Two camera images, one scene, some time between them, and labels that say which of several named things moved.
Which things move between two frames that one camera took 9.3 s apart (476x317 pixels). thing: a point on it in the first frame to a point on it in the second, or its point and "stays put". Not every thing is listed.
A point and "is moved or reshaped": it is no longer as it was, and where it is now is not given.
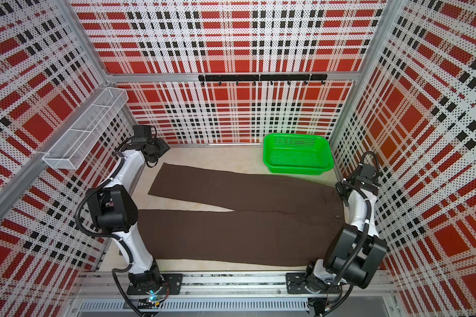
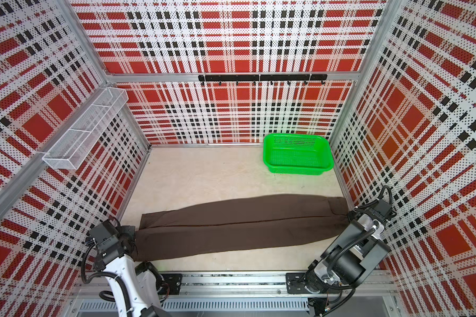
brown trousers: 274,221 is moved or reshaped
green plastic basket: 302,154 stays put
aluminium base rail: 264,294 stays put
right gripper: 341,185 to 352,214
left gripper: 163,146 to 129,230
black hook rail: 268,79 stays put
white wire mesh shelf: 74,146 stays put
